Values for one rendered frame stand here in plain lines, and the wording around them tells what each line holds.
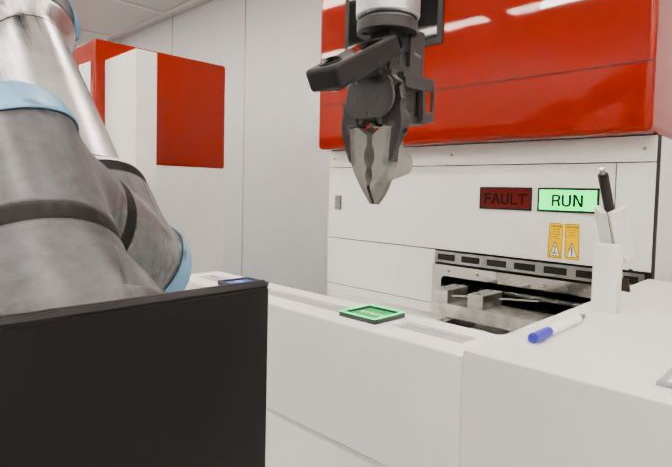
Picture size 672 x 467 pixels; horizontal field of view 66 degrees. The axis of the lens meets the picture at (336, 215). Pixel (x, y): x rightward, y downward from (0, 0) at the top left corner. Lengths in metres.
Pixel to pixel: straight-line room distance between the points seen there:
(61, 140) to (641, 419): 0.45
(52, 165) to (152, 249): 0.14
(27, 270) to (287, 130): 3.69
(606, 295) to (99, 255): 0.59
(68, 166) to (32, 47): 0.32
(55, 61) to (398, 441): 0.55
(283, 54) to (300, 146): 0.73
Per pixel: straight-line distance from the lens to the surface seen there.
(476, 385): 0.51
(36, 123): 0.40
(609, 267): 0.73
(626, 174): 1.09
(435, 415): 0.55
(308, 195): 3.74
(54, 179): 0.36
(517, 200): 1.15
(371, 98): 0.61
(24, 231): 0.33
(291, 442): 0.72
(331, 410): 0.64
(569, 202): 1.11
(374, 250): 1.38
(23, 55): 0.68
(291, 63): 4.01
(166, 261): 0.50
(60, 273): 0.30
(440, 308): 1.13
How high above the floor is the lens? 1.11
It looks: 3 degrees down
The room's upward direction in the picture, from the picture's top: 1 degrees clockwise
